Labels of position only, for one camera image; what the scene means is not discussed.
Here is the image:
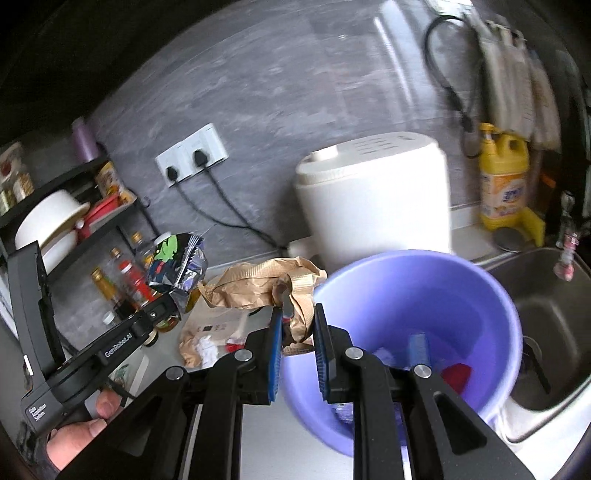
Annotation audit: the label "white wall socket right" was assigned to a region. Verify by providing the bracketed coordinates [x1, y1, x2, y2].
[182, 123, 228, 177]

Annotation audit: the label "snack bag on shelf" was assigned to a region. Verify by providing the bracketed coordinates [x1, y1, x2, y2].
[95, 161, 135, 205]

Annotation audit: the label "yellow detergent bottle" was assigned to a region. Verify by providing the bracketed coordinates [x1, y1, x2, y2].
[479, 123, 530, 231]

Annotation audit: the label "dark soy sauce bottle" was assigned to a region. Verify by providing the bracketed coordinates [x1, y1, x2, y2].
[91, 268, 136, 320]

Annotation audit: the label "black power cable left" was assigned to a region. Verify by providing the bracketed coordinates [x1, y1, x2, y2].
[165, 168, 288, 250]

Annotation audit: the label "red white torn wrapper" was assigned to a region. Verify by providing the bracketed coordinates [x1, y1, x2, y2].
[441, 363, 472, 395]

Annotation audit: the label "steel sink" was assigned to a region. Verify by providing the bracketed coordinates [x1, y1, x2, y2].
[484, 247, 590, 443]

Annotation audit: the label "large cream bowl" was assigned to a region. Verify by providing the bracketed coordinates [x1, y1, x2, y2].
[14, 190, 90, 249]

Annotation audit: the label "black metal kitchen rack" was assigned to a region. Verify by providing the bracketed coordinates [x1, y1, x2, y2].
[1, 157, 146, 281]

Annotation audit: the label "red cap oil bottle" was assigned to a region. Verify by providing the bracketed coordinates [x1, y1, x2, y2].
[116, 259, 156, 307]

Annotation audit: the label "hanging cloth bags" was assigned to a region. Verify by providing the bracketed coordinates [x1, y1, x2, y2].
[472, 17, 561, 152]

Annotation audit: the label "silver foil snack bag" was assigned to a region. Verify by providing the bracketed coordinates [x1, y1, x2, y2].
[146, 233, 208, 312]

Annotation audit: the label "cream plate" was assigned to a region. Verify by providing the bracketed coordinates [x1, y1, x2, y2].
[41, 229, 78, 274]

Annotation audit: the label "white tissue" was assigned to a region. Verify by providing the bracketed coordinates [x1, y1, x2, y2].
[193, 335, 228, 369]

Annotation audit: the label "brown paper bag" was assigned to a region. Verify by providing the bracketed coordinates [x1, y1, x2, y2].
[178, 256, 327, 368]

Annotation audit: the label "cream induction cooker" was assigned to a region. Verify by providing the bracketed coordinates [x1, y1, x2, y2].
[178, 306, 270, 369]

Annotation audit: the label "gold cap clear bottle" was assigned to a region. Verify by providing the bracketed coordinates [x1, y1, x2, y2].
[131, 232, 153, 271]

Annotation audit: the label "black power cable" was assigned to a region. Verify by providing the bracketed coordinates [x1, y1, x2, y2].
[192, 149, 290, 250]
[165, 168, 288, 250]

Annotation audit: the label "person's left hand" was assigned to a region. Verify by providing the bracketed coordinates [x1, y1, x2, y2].
[46, 389, 122, 471]

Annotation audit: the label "black power cable right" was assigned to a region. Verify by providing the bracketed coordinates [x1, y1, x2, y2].
[192, 149, 290, 250]

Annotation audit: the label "white wall socket left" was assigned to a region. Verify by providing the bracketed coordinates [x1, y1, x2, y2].
[155, 143, 195, 187]

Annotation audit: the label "cream air fryer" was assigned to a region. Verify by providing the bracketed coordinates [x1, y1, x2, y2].
[288, 132, 452, 271]

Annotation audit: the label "white wall socket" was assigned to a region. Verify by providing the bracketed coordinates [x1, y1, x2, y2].
[155, 143, 195, 187]
[182, 123, 228, 177]

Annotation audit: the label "red lid container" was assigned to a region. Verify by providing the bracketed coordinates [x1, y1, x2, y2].
[75, 194, 120, 243]

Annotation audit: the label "black hanging cable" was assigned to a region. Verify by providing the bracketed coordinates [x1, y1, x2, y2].
[423, 14, 484, 159]

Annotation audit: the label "purple plastic bucket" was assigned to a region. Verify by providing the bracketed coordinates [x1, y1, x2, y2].
[279, 249, 524, 458]

